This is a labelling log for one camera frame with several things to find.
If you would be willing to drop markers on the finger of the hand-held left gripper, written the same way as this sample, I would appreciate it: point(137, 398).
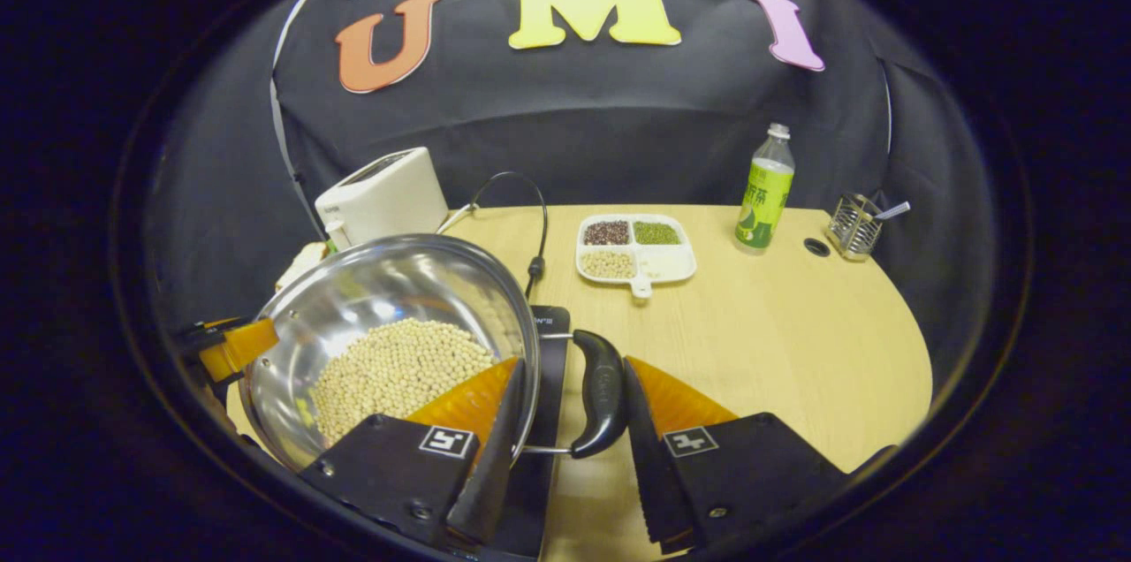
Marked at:
point(239, 352)
point(203, 334)

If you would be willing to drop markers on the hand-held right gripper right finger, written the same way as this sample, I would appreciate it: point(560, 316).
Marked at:
point(649, 474)

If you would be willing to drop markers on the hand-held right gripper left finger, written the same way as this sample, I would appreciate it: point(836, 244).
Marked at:
point(495, 474)

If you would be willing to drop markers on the black induction cooktop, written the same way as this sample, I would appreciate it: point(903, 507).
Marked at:
point(550, 385)

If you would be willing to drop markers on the large soybean heap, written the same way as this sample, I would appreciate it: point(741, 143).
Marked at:
point(398, 372)

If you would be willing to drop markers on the bread slice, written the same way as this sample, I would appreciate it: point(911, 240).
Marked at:
point(300, 266)

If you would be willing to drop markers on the white divided dish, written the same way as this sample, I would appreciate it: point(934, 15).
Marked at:
point(667, 263)

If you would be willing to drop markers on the small soybean heap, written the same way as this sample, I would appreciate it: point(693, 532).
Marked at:
point(608, 264)

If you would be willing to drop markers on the white toaster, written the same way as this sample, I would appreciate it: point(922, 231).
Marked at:
point(389, 195)

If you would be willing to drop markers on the green mung bean heap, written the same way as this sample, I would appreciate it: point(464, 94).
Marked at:
point(656, 232)

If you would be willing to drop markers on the dark red bean heap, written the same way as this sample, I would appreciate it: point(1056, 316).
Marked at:
point(606, 232)

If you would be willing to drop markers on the green drink bottle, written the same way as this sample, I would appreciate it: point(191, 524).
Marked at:
point(764, 200)

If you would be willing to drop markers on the black backdrop cloth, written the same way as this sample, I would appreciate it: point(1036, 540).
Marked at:
point(574, 120)

